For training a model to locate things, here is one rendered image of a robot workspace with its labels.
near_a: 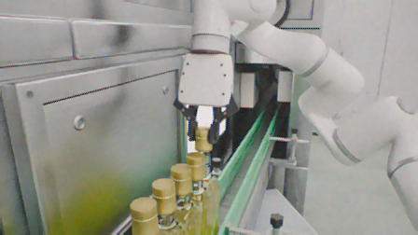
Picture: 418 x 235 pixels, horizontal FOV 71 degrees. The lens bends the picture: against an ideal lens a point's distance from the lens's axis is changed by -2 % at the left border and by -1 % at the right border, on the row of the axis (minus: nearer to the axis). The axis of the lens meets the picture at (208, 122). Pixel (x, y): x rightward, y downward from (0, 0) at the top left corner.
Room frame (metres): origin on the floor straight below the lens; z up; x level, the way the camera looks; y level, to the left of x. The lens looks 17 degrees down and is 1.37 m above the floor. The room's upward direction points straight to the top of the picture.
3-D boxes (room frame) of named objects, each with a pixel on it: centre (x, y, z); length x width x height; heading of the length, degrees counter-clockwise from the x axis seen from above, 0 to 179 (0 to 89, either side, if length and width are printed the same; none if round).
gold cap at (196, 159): (0.50, 0.02, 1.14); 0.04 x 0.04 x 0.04
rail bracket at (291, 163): (1.15, -0.32, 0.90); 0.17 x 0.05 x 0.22; 71
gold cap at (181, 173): (0.44, 0.05, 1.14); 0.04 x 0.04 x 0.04
